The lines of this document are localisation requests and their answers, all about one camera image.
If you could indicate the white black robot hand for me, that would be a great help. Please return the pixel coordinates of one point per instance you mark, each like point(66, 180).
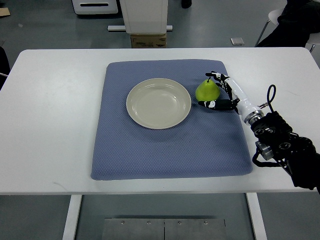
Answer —
point(232, 97)

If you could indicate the green pear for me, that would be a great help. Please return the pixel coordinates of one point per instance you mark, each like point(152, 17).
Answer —
point(207, 91)

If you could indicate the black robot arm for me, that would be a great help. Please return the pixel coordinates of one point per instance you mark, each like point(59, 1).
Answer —
point(279, 146)

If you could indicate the small grey floor plate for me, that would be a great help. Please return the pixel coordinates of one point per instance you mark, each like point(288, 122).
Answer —
point(237, 41)

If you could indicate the beige round plate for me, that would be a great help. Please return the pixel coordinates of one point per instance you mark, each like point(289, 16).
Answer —
point(158, 103)

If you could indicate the blue textured mat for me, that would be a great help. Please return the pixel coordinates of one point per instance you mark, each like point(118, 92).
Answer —
point(207, 143)

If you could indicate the white chair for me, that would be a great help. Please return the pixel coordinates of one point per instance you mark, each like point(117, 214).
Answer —
point(314, 39)

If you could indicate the person in black clothes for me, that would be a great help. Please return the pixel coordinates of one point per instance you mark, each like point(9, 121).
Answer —
point(298, 20)

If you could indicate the black sneaker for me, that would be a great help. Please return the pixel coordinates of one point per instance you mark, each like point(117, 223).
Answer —
point(185, 4)

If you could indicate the cardboard box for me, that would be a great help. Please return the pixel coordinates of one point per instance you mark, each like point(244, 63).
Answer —
point(146, 41)

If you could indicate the white right table leg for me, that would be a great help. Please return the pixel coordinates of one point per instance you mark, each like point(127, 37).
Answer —
point(256, 217)

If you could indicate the white table leg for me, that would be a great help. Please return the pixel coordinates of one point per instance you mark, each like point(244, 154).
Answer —
point(72, 217)
point(256, 217)

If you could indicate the white cabinet panel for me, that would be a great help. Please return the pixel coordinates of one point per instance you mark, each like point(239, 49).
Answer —
point(143, 17)

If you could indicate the white device with slot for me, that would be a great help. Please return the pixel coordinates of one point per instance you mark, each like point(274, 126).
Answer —
point(95, 7)

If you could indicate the white left table leg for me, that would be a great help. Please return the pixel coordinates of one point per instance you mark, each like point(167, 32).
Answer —
point(72, 217)

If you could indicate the black object at left edge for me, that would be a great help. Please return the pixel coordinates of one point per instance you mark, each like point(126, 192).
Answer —
point(4, 67)

